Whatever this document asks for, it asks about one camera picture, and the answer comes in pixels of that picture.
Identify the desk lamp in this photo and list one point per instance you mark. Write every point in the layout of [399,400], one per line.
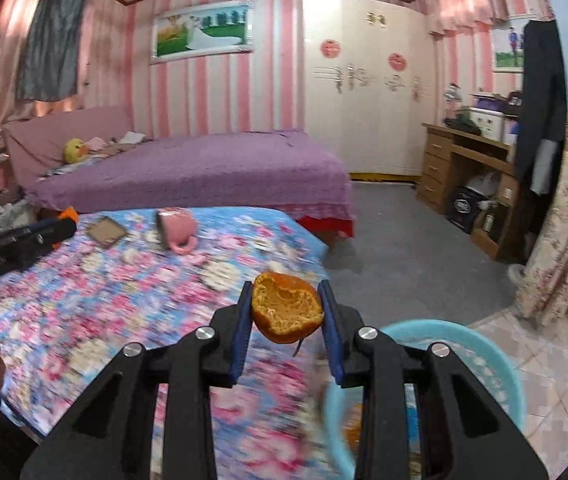
[451,97]

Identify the yellow duck plush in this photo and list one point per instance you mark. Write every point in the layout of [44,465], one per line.
[75,151]

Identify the white storage box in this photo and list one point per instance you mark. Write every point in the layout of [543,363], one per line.
[486,120]

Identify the grey hanging cloth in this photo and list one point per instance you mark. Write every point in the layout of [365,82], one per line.
[51,40]

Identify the purple bed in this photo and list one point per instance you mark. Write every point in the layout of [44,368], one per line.
[204,170]

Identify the light blue plastic basket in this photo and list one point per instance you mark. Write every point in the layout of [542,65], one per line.
[494,360]

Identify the dark hanging coat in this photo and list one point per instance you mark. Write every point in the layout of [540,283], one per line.
[541,105]

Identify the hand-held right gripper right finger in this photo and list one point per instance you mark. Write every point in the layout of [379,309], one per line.
[331,340]

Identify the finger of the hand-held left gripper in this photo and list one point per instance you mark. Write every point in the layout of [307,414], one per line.
[46,240]

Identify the wooden desk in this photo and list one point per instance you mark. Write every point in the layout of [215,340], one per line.
[464,170]

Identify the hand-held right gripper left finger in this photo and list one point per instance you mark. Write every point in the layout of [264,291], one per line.
[241,340]

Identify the framed wedding picture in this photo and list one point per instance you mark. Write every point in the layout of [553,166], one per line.
[201,30]

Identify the pink headboard cover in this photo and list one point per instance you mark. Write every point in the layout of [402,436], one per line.
[64,135]

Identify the white wardrobe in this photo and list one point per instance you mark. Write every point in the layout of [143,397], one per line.
[364,80]

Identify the small framed couple photo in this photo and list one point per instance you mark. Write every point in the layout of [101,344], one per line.
[506,50]

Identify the pink floral curtain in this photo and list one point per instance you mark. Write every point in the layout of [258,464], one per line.
[564,220]

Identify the floral blanket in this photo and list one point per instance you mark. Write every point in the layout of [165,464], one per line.
[114,300]

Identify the white cloth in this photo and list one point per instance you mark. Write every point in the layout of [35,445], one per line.
[131,137]

